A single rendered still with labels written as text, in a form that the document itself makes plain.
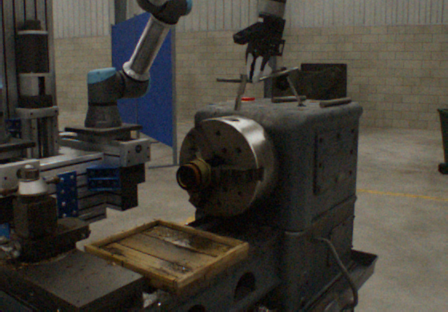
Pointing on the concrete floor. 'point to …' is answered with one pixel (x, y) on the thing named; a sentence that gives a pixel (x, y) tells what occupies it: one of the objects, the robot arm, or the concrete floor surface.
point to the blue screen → (160, 70)
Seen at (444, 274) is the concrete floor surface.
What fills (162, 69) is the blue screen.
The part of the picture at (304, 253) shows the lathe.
